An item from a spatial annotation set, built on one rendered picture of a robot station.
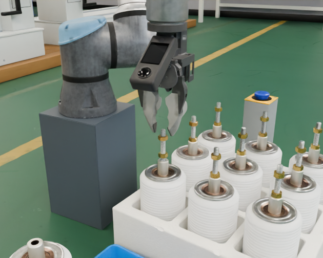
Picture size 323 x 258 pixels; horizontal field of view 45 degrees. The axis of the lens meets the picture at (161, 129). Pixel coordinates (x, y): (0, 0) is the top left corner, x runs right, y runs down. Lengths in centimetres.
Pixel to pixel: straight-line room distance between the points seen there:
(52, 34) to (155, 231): 267
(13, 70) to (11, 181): 136
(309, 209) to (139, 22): 56
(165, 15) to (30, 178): 84
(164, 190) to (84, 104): 32
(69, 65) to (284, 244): 62
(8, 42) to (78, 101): 176
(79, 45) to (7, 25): 191
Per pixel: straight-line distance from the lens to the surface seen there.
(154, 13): 70
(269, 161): 92
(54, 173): 109
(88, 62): 96
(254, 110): 108
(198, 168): 86
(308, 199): 79
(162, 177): 78
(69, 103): 99
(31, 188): 131
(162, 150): 78
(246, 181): 81
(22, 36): 278
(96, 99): 97
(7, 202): 126
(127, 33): 97
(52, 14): 327
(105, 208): 106
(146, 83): 64
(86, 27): 94
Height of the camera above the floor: 64
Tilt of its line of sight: 22 degrees down
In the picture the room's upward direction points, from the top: straight up
